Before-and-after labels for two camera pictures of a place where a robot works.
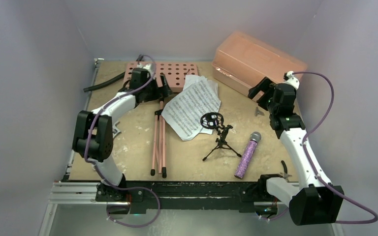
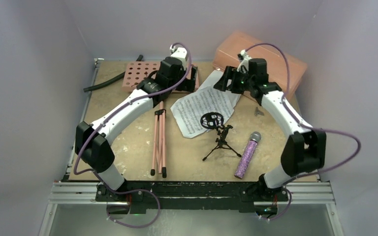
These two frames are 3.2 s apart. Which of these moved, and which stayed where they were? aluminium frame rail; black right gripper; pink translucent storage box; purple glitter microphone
Moved: black right gripper
Stayed: pink translucent storage box; aluminium frame rail; purple glitter microphone
